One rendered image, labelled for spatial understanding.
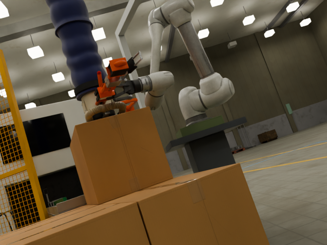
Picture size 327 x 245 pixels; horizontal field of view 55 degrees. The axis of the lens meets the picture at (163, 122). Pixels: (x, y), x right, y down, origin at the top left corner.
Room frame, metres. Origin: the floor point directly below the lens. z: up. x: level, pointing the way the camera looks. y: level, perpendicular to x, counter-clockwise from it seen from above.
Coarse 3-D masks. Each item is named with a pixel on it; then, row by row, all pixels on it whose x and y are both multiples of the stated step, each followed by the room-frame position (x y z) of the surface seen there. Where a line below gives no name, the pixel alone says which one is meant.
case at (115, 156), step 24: (96, 120) 1.54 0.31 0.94; (120, 120) 1.58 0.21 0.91; (144, 120) 1.63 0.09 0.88; (72, 144) 1.87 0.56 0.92; (96, 144) 1.53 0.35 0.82; (120, 144) 1.57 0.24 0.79; (144, 144) 1.61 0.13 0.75; (96, 168) 1.52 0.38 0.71; (120, 168) 1.56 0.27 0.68; (144, 168) 1.60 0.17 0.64; (168, 168) 1.65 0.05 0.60; (96, 192) 1.50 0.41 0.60; (120, 192) 1.54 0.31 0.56
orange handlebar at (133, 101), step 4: (120, 60) 1.26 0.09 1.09; (124, 60) 1.27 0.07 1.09; (116, 64) 1.26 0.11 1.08; (120, 64) 1.26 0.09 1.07; (124, 64) 1.27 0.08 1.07; (108, 76) 1.38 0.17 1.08; (104, 84) 1.48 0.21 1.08; (104, 88) 1.50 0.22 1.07; (108, 88) 1.51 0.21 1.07; (112, 88) 1.54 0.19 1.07; (104, 92) 1.57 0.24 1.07; (128, 100) 1.97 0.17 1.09; (132, 100) 1.98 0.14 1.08; (136, 100) 1.99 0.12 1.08; (96, 104) 1.76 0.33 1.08; (132, 104) 2.06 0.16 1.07; (128, 108) 2.16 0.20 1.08
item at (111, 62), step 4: (112, 60) 1.26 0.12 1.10; (116, 60) 1.27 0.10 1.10; (112, 64) 1.26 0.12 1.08; (108, 68) 1.33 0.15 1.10; (112, 68) 1.26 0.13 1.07; (116, 68) 1.26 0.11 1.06; (120, 68) 1.27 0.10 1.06; (124, 68) 1.28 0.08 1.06; (108, 72) 1.33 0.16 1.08; (112, 72) 1.28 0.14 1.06; (116, 72) 1.29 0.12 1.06; (120, 72) 1.31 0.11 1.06; (124, 72) 1.33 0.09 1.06; (112, 76) 1.33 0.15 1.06; (116, 76) 1.34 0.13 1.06
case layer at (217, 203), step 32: (160, 192) 0.99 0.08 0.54; (192, 192) 1.04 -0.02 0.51; (224, 192) 1.08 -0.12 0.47; (32, 224) 1.86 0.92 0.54; (64, 224) 1.02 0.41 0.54; (96, 224) 0.90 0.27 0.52; (128, 224) 0.94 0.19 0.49; (160, 224) 0.98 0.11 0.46; (192, 224) 1.02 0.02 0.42; (224, 224) 1.07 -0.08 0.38; (256, 224) 1.12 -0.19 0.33
